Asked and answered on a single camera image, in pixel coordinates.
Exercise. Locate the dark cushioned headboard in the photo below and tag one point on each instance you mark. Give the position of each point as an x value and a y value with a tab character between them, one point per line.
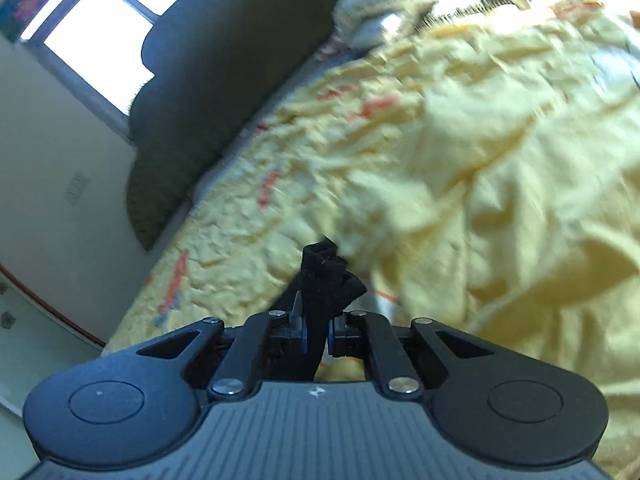
250	25

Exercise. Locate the window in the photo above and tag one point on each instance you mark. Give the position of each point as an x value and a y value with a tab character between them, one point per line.
100	35

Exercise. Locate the yellow printed blanket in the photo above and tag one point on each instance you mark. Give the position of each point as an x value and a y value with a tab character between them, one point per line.
450	185

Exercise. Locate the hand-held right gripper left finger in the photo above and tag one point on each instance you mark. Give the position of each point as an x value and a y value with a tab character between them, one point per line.
301	332

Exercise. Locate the dark green striped pillow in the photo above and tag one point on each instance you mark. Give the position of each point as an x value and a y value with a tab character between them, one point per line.
170	180

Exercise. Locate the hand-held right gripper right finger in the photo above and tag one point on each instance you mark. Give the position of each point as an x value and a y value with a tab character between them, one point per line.
332	334

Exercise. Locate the white wall switch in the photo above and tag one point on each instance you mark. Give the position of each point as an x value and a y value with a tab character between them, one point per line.
76	187

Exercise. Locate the white patterned cloth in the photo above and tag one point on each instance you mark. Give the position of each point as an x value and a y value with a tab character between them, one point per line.
380	5

